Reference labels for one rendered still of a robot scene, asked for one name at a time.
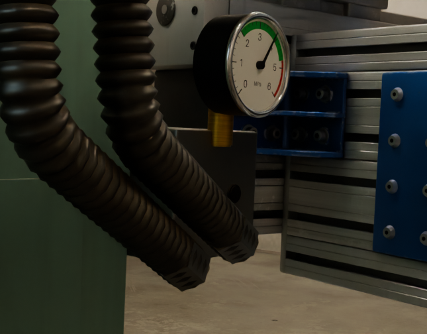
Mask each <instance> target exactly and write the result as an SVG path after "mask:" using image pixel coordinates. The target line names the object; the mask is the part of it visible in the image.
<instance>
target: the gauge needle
mask: <svg viewBox="0 0 427 334"><path fill-rule="evenodd" d="M277 34H278V32H277ZM277 34H276V35H275V38H274V39H273V42H272V43H271V46H270V47H269V50H268V51H267V54H266V55H265V58H264V59H263V61H257V62H256V68H257V69H259V70H262V69H264V68H265V62H266V60H267V57H268V55H269V53H270V50H271V48H272V46H273V43H274V42H275V39H276V37H277Z"/></svg>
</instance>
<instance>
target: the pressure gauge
mask: <svg viewBox="0 0 427 334"><path fill-rule="evenodd" d="M277 32H278V34H277ZM276 34H277V37H276V39H275V42H274V43H273V46H272V48H271V50H270V53H269V55H268V57H267V60H266V62H265V68H264V69H262V70H259V69H257V68H256V62H257V61H263V59H264V58H265V55H266V54H267V51H268V50H269V47H270V46H271V43H272V42H273V39H274V38H275V35H276ZM193 75H194V80H195V85H196V87H197V91H198V92H199V95H200V97H201V99H202V100H203V102H204V103H205V105H206V106H207V107H208V108H209V112H208V128H207V130H211V132H212V141H211V144H212V145H213V146H222V147H231V145H232V141H233V126H234V115H237V116H250V117H255V118H262V117H266V116H268V115H270V114H271V113H272V112H274V111H275V110H276V109H277V108H278V107H279V105H280V104H281V102H282V101H283V98H284V97H285V94H286V92H287V88H288V85H289V80H290V75H291V55H290V50H289V45H288V42H287V38H286V36H285V33H284V31H283V29H282V28H281V26H280V24H279V23H278V22H277V21H276V20H275V19H274V18H273V17H272V16H270V15H268V14H267V13H264V12H259V11H258V12H253V13H249V14H239V15H221V16H217V17H215V18H213V19H212V20H210V21H209V22H208V23H207V24H206V25H205V26H204V28H203V29H202V31H201V33H200V35H199V37H198V39H197V43H196V45H195V50H194V54H193Z"/></svg>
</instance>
